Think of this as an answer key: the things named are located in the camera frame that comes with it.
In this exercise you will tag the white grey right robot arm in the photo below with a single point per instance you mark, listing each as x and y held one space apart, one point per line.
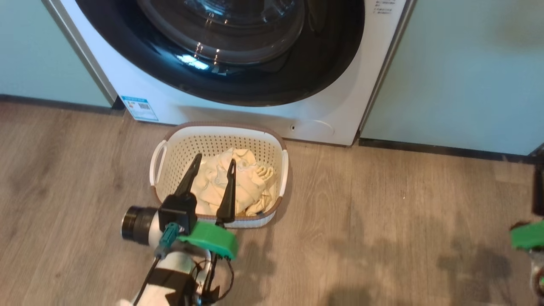
539 272

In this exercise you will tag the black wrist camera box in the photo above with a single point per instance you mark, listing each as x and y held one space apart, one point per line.
178 212

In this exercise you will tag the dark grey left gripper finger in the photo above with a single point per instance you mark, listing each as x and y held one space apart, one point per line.
227 199
189 176

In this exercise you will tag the white perforated laundry basket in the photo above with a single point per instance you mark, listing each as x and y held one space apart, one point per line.
204 142

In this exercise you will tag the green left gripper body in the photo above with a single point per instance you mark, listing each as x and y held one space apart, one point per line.
212 240

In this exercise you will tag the dark cabinet plinth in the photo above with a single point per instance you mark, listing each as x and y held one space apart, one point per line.
446 149
51 104

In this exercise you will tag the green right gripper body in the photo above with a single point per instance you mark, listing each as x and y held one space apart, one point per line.
529 236

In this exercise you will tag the white front-load washing machine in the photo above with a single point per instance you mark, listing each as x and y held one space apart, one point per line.
340 106

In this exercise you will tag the black cylindrical wrist motor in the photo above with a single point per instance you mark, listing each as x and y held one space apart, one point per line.
136 224

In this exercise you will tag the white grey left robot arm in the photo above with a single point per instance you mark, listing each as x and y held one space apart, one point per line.
178 265

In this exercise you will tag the pale green cabinet plain front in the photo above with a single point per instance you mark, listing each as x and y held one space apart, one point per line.
459 76

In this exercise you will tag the blue white energy label sticker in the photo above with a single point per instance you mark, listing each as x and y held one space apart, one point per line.
139 108

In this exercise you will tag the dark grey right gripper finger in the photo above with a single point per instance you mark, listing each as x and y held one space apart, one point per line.
539 191

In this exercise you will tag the round white filter cover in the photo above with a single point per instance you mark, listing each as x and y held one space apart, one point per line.
312 128

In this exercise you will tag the pale green cabinet with drawers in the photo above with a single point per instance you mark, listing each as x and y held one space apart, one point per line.
42 51

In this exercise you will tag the round black glass washer door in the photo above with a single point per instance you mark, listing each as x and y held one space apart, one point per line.
306 72

